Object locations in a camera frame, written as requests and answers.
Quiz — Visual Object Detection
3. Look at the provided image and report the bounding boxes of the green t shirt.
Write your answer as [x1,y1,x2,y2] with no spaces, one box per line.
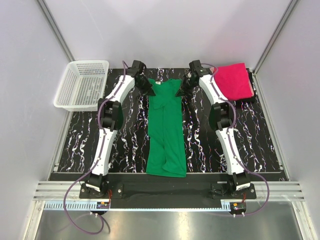
[146,78,187,178]

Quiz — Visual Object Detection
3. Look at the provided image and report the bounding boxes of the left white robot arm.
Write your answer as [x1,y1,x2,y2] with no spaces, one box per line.
[80,60,155,198]

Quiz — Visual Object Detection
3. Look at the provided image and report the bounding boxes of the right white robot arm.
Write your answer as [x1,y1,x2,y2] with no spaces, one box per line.
[175,60,251,199]

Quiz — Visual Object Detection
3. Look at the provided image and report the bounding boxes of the folded pink t shirt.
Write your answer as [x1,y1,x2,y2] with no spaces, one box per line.
[214,62,254,101]

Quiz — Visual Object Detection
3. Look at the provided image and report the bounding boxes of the white plastic basket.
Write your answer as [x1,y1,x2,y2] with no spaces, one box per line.
[53,60,110,112]

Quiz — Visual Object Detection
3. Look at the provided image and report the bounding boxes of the black marble pattern mat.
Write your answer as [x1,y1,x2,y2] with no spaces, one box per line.
[56,67,283,173]

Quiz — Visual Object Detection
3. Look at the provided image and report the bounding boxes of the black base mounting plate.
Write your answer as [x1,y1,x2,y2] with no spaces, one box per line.
[79,173,257,211]

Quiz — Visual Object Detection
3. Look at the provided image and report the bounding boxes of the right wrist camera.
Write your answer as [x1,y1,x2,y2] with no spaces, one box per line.
[189,60,203,73]

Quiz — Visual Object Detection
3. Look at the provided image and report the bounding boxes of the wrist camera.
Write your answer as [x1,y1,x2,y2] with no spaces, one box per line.
[189,60,203,73]
[131,60,146,76]

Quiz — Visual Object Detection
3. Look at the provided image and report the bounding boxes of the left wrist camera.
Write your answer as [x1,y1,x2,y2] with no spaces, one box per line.
[131,60,146,76]

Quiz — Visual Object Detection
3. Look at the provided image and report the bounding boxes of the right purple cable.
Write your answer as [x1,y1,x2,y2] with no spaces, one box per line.
[202,62,270,218]

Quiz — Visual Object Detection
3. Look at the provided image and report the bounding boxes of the purple cable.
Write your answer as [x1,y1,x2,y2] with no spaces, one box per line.
[202,62,270,218]
[62,59,131,236]

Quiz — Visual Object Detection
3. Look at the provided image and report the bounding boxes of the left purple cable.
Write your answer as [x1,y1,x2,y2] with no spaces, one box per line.
[62,59,131,236]

